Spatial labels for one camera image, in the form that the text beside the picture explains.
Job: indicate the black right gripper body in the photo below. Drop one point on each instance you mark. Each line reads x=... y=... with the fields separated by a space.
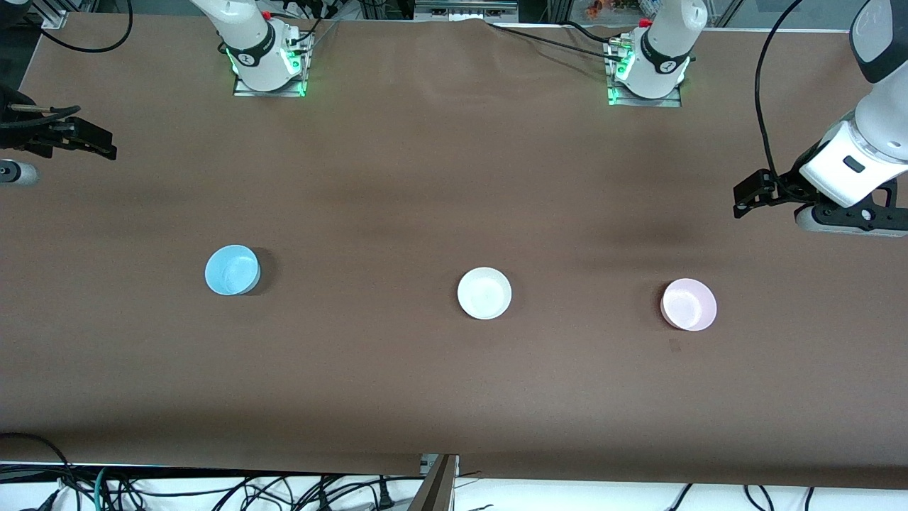
x=15 y=129

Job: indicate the pink bowl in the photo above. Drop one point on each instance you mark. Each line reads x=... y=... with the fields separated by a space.
x=689 y=305

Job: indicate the blue bowl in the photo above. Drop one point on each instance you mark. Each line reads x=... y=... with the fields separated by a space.
x=230 y=271

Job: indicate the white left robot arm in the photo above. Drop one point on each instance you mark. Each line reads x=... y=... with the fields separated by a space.
x=667 y=42

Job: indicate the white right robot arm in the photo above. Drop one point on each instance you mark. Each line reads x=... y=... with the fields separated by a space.
x=248 y=42

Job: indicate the white bowl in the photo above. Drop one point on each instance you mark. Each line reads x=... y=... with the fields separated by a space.
x=484 y=293

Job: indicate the brown table cover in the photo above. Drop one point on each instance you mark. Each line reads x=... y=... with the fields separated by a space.
x=425 y=177

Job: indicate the silver metal box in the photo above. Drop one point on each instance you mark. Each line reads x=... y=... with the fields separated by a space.
x=461 y=11

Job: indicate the black power plug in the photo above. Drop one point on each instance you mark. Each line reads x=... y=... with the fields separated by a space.
x=385 y=495

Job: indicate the aluminium frame corner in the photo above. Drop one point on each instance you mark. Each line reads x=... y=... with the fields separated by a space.
x=55 y=14

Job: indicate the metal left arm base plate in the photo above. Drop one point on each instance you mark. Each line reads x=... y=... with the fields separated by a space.
x=674 y=101

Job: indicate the aluminium profile post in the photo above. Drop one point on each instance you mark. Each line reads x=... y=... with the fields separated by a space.
x=434 y=490

